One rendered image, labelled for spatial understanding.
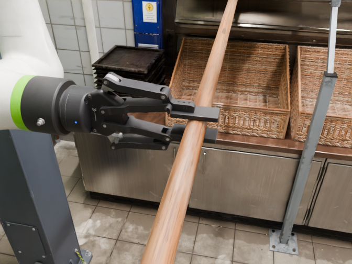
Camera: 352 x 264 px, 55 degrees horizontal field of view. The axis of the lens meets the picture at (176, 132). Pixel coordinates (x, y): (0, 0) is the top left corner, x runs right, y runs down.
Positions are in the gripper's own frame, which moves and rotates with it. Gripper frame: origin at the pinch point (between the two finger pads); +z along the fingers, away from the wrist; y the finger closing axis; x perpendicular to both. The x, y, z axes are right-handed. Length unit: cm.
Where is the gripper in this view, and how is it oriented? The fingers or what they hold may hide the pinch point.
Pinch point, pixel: (195, 123)
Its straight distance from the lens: 51.0
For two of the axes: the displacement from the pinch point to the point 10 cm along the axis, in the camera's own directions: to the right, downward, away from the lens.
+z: 9.8, 1.3, -1.6
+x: -2.0, 5.6, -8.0
